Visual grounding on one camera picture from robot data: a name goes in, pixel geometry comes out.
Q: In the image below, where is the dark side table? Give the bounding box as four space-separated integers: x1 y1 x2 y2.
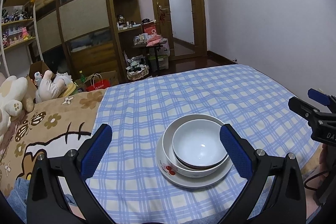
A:
133 39 168 72

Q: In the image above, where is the white cherry print plate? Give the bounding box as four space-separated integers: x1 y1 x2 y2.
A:
156 140 234 188

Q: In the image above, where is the red paper bag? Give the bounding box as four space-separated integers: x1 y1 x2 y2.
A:
85 73 112 92

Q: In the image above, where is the large white bowl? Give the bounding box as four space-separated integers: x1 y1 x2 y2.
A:
162 114 231 178

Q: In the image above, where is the clear plastic storage box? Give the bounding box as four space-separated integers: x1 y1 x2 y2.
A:
147 55 170 71

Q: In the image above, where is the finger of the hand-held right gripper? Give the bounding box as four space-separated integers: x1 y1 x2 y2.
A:
308 88 336 114
288 97 326 125

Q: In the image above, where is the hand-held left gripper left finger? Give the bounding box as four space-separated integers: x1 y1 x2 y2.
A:
26 123 116 224

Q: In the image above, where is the white and wood display shelf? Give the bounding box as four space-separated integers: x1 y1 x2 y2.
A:
0 0 44 75

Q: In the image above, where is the white plastic bag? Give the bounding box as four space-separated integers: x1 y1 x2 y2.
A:
159 39 171 56

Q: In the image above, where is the yellow green plush cushion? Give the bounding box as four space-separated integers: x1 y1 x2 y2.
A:
62 82 79 96

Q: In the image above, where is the white ruffled plush toy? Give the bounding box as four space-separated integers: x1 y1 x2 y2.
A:
55 72 72 88

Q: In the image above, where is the wooden sliding door wardrobe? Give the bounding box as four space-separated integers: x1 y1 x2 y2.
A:
25 0 124 85

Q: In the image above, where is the pink cloth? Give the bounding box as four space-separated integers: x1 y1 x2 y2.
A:
146 34 167 47

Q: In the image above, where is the red box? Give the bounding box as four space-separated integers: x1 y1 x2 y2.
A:
142 21 158 35

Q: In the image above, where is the large cream plush toy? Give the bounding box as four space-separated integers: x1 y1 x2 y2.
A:
0 76 34 140

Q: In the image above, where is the wicker basket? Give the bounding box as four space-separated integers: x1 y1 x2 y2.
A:
126 64 150 81

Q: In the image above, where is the black white striped cloth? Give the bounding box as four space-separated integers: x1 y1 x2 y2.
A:
129 55 146 68

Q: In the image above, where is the black cable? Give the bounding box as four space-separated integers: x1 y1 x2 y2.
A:
304 172 326 191

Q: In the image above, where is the person's right hand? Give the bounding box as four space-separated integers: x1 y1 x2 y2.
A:
318 146 328 172

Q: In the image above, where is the blue checked cloth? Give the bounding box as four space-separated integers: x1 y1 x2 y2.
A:
84 64 322 224

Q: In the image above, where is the brown cardboard box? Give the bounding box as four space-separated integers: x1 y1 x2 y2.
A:
101 70 120 86
26 60 55 83

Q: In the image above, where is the brown printed blanket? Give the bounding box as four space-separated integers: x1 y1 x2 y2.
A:
0 88 108 195

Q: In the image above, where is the pile of small boxes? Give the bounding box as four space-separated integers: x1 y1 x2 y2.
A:
133 33 149 45

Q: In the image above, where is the row of small figurines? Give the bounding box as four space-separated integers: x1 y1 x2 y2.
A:
1 10 33 24

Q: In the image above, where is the wooden corner shelf unit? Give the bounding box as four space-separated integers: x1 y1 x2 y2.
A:
109 0 142 80

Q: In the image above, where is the pale pink plush doll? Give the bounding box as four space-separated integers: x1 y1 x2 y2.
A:
35 70 66 103

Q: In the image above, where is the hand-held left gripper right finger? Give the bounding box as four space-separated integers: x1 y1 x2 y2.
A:
219 123 307 224

